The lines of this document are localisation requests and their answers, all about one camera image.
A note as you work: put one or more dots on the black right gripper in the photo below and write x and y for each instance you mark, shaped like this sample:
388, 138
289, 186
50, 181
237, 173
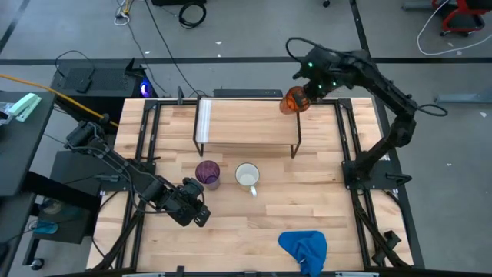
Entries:
324, 71

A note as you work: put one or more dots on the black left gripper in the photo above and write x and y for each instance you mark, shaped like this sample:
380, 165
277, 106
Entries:
180, 205

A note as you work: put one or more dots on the orange ribbed plastic cup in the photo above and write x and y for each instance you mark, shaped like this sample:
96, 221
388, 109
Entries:
288, 104

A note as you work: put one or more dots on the purple ribbed plastic cup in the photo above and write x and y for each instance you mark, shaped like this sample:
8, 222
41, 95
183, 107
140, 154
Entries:
207, 172

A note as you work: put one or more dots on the white enamel mug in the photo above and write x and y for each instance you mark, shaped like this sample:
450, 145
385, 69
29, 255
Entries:
247, 175

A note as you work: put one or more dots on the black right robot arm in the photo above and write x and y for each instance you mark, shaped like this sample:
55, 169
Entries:
388, 92

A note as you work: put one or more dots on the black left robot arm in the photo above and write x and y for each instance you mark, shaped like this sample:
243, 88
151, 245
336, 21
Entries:
115, 159

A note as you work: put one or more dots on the black power strip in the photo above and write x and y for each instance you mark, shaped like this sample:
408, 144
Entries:
246, 93

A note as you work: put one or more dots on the blue cloth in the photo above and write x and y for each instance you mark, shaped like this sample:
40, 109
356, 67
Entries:
303, 246

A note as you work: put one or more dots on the black low stand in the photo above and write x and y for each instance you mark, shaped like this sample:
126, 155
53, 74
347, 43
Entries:
73, 169

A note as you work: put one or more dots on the black computer tower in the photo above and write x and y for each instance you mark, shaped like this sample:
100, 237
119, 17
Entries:
107, 79

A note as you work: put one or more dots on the blue bottle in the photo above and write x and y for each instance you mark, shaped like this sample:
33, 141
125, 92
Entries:
43, 227

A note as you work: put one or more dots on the red chair base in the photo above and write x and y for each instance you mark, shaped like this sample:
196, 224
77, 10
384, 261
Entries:
461, 28

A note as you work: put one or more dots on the black desk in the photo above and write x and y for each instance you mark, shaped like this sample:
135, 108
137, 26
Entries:
23, 154

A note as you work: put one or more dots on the mint green stapler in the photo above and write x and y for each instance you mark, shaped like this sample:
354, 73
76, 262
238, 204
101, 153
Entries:
25, 105

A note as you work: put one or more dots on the wooden shelf black metal frame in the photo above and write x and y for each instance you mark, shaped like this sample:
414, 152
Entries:
250, 123

